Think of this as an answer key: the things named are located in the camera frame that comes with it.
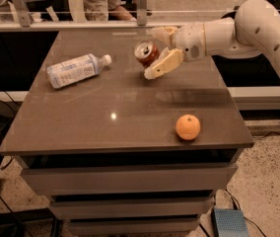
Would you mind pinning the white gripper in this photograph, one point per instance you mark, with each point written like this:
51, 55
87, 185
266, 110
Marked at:
189, 41

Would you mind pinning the red coke can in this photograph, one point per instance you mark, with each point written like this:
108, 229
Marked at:
146, 52

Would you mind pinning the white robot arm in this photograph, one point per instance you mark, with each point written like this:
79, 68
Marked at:
254, 30

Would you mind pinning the person in beige shorts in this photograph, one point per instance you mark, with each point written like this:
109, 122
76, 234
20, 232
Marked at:
101, 10

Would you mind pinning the orange fruit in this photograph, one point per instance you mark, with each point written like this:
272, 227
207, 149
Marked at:
188, 127

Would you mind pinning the clear plastic water bottle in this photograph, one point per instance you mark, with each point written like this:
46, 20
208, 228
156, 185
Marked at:
75, 70

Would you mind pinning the grey drawer cabinet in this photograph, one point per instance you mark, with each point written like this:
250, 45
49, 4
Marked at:
120, 118

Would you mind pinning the top grey drawer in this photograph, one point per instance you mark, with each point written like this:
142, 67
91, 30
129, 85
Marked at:
129, 179

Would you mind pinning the grey drawer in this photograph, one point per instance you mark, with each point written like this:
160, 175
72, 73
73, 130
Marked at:
123, 208
126, 227
129, 179

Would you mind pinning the bottom grey drawer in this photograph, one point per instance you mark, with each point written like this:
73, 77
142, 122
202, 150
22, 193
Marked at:
126, 227

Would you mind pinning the middle grey drawer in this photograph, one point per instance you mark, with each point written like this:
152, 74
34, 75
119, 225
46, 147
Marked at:
123, 208

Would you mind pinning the blue box on floor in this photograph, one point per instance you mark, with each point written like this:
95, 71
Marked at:
229, 223

